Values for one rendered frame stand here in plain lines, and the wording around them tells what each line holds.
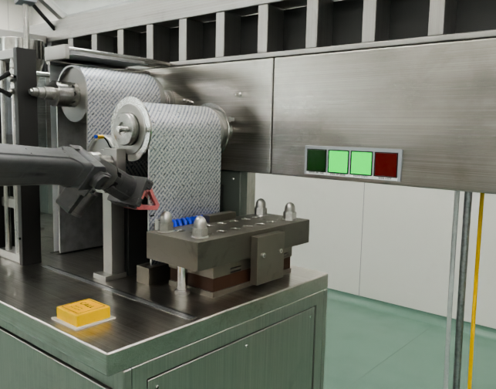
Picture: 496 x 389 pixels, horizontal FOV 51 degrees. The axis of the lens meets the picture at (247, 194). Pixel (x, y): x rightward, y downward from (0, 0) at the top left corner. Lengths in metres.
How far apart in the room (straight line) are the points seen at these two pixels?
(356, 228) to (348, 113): 2.72
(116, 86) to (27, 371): 0.72
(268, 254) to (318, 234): 2.91
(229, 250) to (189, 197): 0.23
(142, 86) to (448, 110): 0.81
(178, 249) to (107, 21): 1.04
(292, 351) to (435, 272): 2.53
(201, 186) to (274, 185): 3.00
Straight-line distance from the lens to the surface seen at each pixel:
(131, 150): 1.23
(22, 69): 1.41
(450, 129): 1.14
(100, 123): 1.41
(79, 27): 2.07
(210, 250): 1.07
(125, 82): 1.47
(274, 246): 1.21
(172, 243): 1.10
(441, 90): 1.15
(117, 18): 1.88
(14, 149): 0.85
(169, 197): 1.24
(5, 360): 1.29
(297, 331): 1.29
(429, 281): 3.76
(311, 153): 1.28
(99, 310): 1.01
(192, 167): 1.28
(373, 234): 3.87
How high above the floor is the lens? 1.25
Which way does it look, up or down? 7 degrees down
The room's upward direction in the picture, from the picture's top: 1 degrees clockwise
